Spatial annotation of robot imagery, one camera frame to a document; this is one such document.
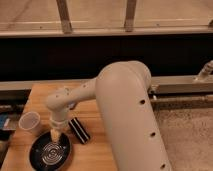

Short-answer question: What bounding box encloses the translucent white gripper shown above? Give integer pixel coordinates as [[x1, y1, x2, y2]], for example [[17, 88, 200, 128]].
[[50, 117, 68, 142]]

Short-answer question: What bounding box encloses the black ceramic bowl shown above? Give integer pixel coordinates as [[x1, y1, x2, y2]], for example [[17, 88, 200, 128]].
[[29, 132, 72, 171]]

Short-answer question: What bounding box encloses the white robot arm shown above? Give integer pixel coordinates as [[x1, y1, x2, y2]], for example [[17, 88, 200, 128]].
[[46, 61, 174, 171]]

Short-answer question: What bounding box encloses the black striped box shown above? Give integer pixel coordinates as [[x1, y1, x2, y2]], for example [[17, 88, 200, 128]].
[[68, 117, 90, 144]]

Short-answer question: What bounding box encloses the clear plastic cup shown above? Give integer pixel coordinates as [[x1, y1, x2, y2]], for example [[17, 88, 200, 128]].
[[18, 111, 42, 136]]

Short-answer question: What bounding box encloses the blue sponge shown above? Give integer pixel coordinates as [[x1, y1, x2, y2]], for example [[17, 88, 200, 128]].
[[68, 103, 77, 110]]

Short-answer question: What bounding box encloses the left metal window post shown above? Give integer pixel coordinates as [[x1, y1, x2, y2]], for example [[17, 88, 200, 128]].
[[56, 0, 72, 34]]

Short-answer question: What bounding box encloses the metal window post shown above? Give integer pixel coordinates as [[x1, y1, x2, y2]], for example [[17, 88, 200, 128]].
[[124, 0, 137, 32], [56, 0, 72, 34]]

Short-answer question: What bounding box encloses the right metal window post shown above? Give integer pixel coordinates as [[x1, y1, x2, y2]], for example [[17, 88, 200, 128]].
[[124, 0, 137, 32]]

